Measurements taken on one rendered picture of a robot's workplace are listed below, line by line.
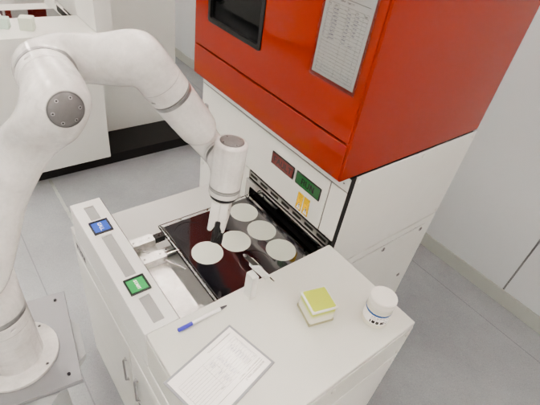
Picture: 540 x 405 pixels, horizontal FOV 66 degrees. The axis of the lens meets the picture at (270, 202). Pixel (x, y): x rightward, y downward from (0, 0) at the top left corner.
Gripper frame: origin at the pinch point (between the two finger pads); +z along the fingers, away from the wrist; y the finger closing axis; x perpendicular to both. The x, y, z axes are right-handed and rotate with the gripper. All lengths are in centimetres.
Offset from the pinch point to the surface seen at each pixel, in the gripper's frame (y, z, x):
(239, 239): -13.6, 11.5, 6.4
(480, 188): -122, 32, 137
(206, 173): -68, 24, -15
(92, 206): -11.7, 8.1, -41.8
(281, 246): -13.8, 10.9, 20.5
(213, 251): -6.2, 12.2, -1.1
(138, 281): 15.5, 7.5, -17.6
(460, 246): -119, 73, 144
